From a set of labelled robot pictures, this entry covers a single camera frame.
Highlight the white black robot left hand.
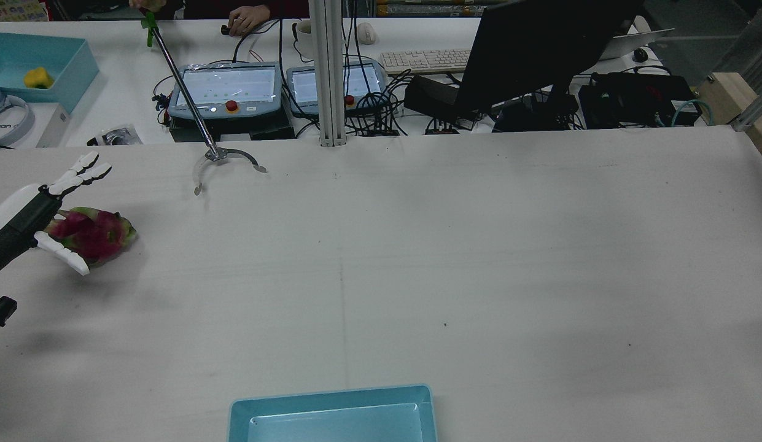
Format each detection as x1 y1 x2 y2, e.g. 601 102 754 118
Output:
0 152 112 277

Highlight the person left hand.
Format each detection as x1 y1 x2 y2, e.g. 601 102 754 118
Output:
228 6 271 37

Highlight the pink green dragon fruit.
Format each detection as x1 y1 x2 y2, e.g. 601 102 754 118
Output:
44 207 138 268

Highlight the metal reacher grabber tool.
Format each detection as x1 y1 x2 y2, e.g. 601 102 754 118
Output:
140 7 268 197

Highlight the white mug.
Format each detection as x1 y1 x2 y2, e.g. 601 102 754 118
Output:
292 20 314 63

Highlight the grey teach pendant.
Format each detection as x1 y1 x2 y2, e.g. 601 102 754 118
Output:
286 60 388 117
168 61 284 121

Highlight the white cardboard box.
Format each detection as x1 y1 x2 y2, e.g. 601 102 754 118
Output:
0 103 72 149

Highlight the light blue storage box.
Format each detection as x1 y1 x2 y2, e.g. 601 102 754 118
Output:
0 32 101 115

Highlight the black box under pendant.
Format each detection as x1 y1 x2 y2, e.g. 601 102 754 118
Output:
169 115 295 142

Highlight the clear plastic bag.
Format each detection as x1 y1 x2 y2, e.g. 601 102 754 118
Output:
86 125 143 147

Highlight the yellow toy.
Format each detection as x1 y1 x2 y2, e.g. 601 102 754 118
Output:
23 66 54 90

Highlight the colourful printed box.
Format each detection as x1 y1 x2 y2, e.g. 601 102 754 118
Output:
0 0 50 23

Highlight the white keyboard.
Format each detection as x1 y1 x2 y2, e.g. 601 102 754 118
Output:
379 49 473 76

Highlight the black power adapter box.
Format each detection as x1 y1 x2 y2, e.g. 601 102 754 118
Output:
403 75 481 123

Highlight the black monitor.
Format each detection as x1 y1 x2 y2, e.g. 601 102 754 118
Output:
456 0 645 133

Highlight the light blue plastic bin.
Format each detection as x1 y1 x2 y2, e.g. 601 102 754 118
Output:
227 384 438 442

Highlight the silver laptop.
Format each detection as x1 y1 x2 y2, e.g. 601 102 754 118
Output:
599 28 675 61

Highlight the black electronics case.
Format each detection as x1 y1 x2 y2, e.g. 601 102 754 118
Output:
578 72 704 130

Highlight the wooden block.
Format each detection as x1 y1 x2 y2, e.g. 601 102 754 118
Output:
700 72 762 168

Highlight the aluminium profile post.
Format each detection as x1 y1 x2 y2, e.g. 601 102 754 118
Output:
308 0 347 147

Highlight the black cable bundle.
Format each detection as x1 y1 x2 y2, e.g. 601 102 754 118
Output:
344 68 413 136

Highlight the teal cable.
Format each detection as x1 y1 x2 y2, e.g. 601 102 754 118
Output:
671 99 715 128

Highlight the aluminium frame beam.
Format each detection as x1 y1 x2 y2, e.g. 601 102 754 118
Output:
712 0 762 133

